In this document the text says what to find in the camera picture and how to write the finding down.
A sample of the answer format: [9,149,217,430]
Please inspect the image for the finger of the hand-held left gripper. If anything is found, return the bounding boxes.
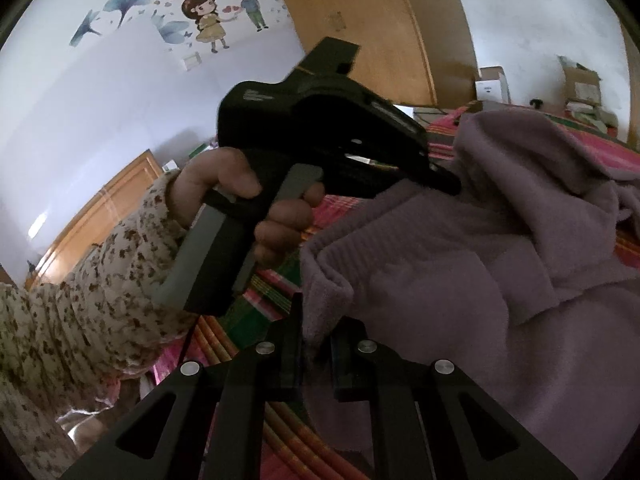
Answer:
[425,162,461,197]

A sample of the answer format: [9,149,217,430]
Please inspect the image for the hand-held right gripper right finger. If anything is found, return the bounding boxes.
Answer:
[330,322,578,480]

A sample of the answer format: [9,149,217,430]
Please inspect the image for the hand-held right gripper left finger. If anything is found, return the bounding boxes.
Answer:
[60,290,306,480]

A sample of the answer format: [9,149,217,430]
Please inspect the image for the purple fleece cloth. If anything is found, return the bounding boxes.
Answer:
[300,107,640,480]

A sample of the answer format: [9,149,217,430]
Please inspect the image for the person's left hand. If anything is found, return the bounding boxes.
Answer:
[167,147,326,266]

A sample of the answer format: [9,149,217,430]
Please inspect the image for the plaid bed sheet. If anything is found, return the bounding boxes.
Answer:
[145,100,640,480]

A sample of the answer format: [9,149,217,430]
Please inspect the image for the white cardboard box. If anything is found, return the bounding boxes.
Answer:
[475,66,511,103]

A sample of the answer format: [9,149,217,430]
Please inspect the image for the wooden wardrobe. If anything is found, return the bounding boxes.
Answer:
[262,0,481,108]

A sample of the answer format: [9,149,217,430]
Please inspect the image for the brown cardboard box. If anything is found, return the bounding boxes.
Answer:
[557,55,603,106]

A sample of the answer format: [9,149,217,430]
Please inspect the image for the plastic-covered doorway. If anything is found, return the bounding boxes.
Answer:
[619,22,640,153]

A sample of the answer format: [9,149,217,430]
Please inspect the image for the wooden headboard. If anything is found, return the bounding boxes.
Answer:
[25,149,168,291]

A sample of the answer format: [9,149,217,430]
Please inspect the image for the black cable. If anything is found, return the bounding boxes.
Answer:
[177,327,198,366]

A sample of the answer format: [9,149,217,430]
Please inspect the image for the cartoon wall sticker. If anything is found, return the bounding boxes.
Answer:
[67,0,296,56]

